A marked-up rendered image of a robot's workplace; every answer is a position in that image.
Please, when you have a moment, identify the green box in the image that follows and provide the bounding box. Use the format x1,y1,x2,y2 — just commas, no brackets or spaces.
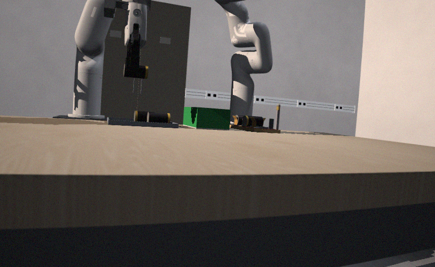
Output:
183,107,231,130

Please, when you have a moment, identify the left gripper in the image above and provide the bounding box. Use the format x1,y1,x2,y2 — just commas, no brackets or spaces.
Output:
121,2,151,72

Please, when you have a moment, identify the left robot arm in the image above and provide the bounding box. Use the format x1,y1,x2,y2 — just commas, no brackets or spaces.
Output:
104,0,272,125

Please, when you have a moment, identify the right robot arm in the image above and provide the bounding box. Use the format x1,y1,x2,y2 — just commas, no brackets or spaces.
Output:
68,0,114,119

